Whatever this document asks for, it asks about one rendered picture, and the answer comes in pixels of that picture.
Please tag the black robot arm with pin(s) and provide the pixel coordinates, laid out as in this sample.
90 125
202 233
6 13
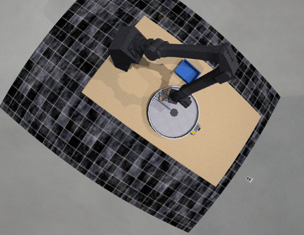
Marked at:
220 54

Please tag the grey round turntable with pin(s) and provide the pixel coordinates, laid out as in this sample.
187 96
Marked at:
173 121

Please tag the blue crate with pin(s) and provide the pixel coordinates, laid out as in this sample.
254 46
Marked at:
187 72

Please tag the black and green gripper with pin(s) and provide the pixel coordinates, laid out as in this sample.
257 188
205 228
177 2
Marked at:
170 98

